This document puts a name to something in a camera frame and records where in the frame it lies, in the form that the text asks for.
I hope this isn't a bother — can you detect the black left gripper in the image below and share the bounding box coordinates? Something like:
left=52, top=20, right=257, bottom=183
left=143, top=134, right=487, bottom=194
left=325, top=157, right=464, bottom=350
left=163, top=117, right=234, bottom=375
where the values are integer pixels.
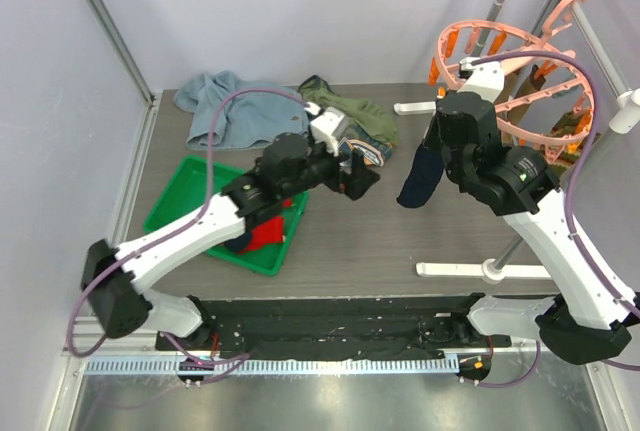
left=279, top=133, right=378, bottom=200

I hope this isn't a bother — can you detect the navy santa sock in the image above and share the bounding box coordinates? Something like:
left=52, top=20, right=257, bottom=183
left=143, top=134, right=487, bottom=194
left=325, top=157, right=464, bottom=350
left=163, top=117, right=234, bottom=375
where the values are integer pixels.
left=224, top=231, right=253, bottom=254
left=396, top=144, right=444, bottom=209

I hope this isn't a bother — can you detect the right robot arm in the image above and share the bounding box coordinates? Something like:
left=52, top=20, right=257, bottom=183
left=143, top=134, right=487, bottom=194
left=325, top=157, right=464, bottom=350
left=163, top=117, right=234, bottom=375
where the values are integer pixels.
left=423, top=51, right=639, bottom=365

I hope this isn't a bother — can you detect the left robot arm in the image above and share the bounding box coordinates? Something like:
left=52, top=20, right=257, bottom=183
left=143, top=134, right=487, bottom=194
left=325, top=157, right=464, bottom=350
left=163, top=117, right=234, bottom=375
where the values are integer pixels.
left=81, top=133, right=380, bottom=350

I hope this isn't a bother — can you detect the pink round clip hanger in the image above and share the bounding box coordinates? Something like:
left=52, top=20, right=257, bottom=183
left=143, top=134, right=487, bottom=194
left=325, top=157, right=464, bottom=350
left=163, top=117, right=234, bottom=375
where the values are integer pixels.
left=427, top=0, right=594, bottom=164

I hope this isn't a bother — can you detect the olive green printed shirt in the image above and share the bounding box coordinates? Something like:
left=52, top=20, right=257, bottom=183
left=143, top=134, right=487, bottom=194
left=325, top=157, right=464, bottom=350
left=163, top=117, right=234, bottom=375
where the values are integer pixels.
left=298, top=75, right=399, bottom=167

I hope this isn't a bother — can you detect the light blue denim garment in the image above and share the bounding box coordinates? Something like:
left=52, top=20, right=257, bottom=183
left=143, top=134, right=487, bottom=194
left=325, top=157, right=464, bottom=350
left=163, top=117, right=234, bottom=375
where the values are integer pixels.
left=173, top=70, right=309, bottom=152

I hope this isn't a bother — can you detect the brown ribbed sock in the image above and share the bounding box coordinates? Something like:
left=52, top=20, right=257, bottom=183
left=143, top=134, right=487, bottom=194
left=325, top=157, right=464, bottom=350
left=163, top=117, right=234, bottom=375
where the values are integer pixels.
left=496, top=65, right=546, bottom=105

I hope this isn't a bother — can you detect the green plastic tray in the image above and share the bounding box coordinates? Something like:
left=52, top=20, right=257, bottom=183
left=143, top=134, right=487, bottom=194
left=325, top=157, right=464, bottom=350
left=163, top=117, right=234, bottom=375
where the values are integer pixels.
left=143, top=156, right=309, bottom=276

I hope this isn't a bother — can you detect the olive orange sock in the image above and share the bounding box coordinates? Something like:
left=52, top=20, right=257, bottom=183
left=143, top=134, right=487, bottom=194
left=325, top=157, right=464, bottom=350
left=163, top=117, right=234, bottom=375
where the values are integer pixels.
left=545, top=111, right=592, bottom=175

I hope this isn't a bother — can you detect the grey drying rack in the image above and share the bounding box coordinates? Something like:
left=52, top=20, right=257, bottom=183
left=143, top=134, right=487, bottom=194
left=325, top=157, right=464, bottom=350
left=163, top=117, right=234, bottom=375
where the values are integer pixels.
left=415, top=0, right=639, bottom=281

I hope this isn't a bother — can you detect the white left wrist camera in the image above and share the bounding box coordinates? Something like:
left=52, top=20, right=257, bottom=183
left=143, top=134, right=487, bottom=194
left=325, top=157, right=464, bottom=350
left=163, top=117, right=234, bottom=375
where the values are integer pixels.
left=304, top=102, right=349, bottom=157

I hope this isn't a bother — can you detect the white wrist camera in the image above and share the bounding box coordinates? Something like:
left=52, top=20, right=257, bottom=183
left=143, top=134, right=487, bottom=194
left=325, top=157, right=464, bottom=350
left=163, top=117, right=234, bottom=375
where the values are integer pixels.
left=304, top=102, right=349, bottom=157
left=458, top=57, right=505, bottom=103

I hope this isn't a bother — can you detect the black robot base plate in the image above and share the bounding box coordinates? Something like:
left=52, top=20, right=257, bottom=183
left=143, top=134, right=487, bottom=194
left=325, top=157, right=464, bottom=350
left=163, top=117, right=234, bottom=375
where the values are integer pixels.
left=154, top=295, right=551, bottom=360

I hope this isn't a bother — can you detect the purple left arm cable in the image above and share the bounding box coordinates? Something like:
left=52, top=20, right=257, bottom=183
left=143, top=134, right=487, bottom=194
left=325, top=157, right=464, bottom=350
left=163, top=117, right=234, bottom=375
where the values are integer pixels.
left=65, top=88, right=314, bottom=385

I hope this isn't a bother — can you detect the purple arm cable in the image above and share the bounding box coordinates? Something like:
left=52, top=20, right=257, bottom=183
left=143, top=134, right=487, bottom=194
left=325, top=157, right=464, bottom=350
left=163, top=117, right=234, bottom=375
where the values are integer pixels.
left=65, top=88, right=314, bottom=385
left=462, top=49, right=640, bottom=390

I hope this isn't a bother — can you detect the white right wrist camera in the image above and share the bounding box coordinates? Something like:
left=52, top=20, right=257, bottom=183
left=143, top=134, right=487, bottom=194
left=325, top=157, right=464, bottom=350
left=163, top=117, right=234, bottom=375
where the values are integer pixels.
left=458, top=57, right=505, bottom=103

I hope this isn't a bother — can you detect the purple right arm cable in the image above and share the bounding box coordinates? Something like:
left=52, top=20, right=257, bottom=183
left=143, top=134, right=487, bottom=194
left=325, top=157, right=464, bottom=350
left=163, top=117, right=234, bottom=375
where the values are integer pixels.
left=462, top=49, right=640, bottom=390

